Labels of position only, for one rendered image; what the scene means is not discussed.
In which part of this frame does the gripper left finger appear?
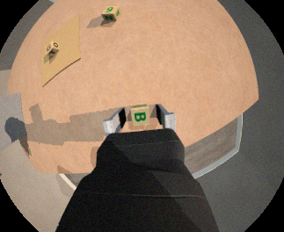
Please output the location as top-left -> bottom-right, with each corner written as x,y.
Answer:
102,108 -> 127,137

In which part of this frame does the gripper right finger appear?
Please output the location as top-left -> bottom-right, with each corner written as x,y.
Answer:
156,104 -> 176,133

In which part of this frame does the tan flat mat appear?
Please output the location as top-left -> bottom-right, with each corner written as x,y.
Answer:
41,14 -> 81,87

